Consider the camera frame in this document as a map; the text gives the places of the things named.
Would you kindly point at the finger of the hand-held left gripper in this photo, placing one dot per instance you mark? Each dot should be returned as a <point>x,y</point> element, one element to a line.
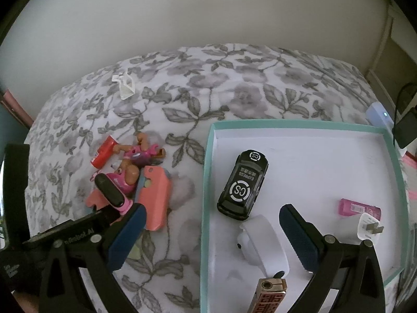
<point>104,216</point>

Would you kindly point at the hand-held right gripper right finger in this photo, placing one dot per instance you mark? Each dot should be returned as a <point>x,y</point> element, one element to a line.
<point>298,238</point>

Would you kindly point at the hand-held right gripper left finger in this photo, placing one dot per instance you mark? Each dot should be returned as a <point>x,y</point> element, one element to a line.
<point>128,234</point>

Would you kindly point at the pink smartwatch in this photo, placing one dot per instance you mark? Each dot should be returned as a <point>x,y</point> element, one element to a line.
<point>110,190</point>

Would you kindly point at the white plastic gadget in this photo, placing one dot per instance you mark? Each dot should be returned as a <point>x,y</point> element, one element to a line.
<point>264,244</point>

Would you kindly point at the coral and blue case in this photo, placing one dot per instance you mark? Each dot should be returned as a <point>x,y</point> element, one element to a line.
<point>156,199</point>

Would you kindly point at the red tube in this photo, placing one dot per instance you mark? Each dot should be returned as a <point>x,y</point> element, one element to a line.
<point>105,151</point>

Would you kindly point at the brown patterned lighter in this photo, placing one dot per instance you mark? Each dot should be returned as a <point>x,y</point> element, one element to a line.
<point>265,296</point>

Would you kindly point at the white charger plug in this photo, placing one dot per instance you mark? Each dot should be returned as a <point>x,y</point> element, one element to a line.
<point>365,226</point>

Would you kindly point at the pink doll figure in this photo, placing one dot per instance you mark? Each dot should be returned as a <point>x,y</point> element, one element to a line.
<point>136,156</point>

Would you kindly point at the teal-rimmed white tray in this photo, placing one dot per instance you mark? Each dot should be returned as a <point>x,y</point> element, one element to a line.
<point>309,169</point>

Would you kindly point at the black toy car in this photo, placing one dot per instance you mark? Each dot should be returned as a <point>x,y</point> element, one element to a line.
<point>242,186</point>

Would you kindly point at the white plastic clip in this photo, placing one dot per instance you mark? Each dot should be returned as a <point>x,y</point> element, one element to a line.
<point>125,88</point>

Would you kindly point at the dark teal board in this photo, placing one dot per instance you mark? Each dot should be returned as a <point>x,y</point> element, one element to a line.
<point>9,127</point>

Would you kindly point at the white power strip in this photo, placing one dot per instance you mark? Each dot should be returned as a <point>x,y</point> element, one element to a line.
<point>376,112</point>

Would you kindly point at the black power adapter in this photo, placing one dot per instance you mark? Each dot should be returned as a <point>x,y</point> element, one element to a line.
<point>405,127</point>

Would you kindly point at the floral bedsheet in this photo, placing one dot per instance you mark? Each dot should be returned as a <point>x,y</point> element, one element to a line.
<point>244,81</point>

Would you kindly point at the white shelf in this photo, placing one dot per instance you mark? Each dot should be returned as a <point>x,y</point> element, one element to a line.
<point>391,58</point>

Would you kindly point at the reddish wooden post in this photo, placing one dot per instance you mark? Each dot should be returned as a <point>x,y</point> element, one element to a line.
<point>16,107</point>

